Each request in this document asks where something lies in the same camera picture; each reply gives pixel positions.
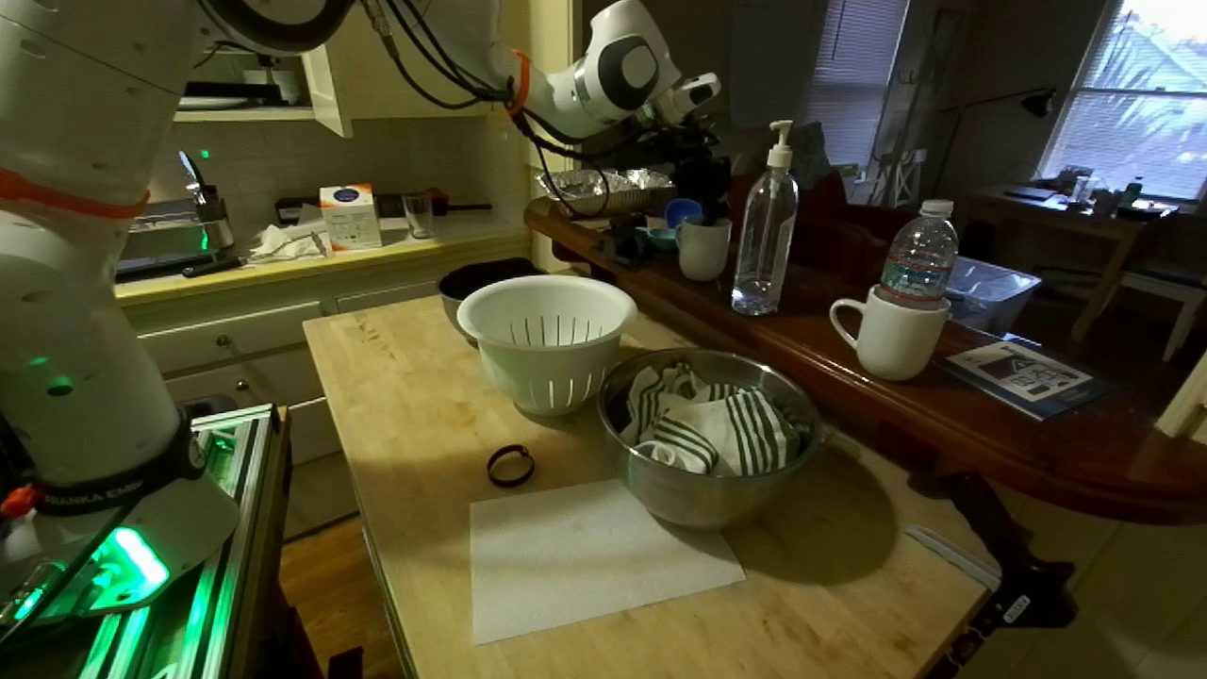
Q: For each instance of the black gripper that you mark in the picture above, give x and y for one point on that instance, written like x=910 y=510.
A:
x=686 y=154

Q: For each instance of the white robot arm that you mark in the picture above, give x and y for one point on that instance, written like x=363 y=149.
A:
x=75 y=252

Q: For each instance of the blue plastic bowl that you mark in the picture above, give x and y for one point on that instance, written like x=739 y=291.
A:
x=680 y=212

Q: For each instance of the white ceramic mug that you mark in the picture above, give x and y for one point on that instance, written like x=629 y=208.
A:
x=891 y=338
x=701 y=252

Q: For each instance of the clear hand sanitizer pump bottle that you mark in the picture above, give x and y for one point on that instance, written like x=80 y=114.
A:
x=765 y=241

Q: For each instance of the small teal bowl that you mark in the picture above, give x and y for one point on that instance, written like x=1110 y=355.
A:
x=650 y=241

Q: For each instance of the clear plastic water bottle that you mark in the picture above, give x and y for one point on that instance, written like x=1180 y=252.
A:
x=921 y=252

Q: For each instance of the white plastic colander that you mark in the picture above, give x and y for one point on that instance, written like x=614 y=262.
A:
x=548 y=341

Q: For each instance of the striped white cloth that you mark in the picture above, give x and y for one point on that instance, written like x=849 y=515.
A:
x=711 y=422

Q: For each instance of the dark wooden bar counter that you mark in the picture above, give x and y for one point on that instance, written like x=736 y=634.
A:
x=881 y=415

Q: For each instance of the clear plastic container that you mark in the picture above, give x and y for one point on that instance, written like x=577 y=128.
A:
x=993 y=291

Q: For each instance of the black desk lamp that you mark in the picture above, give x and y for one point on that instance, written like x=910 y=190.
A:
x=1039 y=104

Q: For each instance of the printed magazine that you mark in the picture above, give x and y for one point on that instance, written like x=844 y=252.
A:
x=1019 y=375

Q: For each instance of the white cardboard box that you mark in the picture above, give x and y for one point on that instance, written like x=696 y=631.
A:
x=347 y=217

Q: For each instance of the wooden desk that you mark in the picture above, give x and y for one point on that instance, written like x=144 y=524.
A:
x=1081 y=232

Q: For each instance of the white paper sheet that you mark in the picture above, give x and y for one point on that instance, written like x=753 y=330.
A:
x=589 y=561

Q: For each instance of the loose white papers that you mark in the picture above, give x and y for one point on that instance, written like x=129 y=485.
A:
x=293 y=243

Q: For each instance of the bright window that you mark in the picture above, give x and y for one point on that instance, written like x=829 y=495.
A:
x=1137 y=114

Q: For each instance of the cream cabinet with drawers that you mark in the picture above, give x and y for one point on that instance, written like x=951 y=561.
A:
x=227 y=341

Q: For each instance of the black electronic device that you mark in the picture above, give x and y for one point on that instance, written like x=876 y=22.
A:
x=174 y=232

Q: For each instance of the cream wall shelf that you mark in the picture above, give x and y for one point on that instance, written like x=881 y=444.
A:
x=320 y=97

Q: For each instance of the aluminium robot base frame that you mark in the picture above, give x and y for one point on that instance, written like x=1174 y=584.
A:
x=191 y=607

